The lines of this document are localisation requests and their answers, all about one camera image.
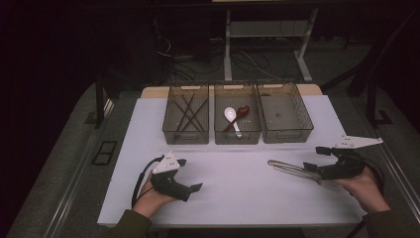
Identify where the white table mat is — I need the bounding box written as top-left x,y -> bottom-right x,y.
97,94 -> 392,228

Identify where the person's left hand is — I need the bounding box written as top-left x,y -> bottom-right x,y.
132,173 -> 178,219

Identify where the tangle of black floor cables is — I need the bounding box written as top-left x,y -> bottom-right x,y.
154,33 -> 281,82

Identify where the white ceramic spoon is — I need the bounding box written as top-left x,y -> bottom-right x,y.
223,106 -> 243,139

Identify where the brown wooden chopstick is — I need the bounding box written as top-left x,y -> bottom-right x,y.
182,94 -> 205,132
171,98 -> 203,131

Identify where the translucent brown plastic bin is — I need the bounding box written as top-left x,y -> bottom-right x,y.
161,82 -> 211,146
213,82 -> 262,146
256,80 -> 315,144

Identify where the white metal desk frame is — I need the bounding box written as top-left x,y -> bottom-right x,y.
223,8 -> 320,83

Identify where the person's right hand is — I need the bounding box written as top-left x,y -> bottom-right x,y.
332,166 -> 391,214

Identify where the metal floor rail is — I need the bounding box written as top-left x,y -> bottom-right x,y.
43,98 -> 115,238
368,125 -> 420,214

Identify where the black chopstick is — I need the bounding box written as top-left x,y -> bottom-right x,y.
177,93 -> 196,132
180,98 -> 210,132

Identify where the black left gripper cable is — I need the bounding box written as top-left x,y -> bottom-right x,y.
131,155 -> 165,209

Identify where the brown wooden spoon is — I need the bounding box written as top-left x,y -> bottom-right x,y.
223,104 -> 251,133

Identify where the black metal stand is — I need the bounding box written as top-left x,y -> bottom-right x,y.
366,78 -> 394,129
94,73 -> 115,129

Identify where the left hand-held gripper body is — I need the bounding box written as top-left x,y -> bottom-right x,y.
151,151 -> 193,203

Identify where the white floor cable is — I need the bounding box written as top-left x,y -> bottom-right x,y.
242,49 -> 282,80

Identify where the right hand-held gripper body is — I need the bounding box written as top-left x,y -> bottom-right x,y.
317,134 -> 384,181

